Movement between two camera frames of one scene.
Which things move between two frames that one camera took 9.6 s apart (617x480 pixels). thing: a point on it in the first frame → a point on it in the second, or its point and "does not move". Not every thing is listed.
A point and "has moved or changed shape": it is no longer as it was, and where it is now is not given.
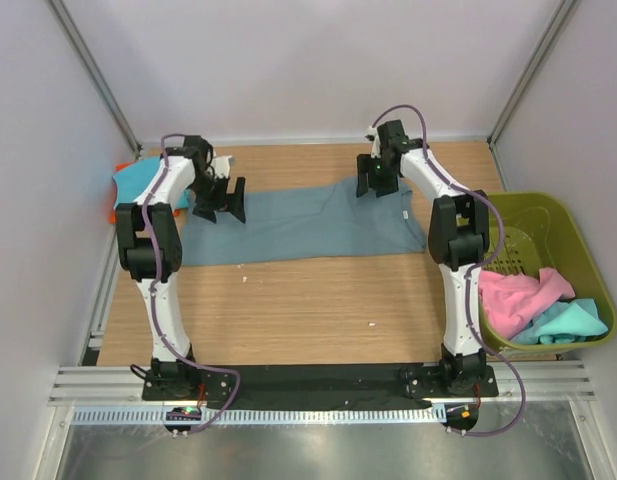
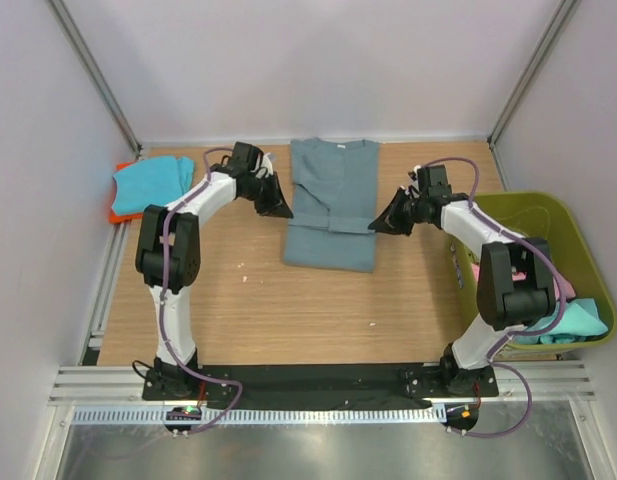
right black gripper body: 385,180 → 419,203
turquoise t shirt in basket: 565,322 does not move
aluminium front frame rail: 560,384 does not move
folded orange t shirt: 113,215 does not move
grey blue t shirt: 318,221 has moved or changed shape
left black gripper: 205,209 → 275,205
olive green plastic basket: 545,230 does not move
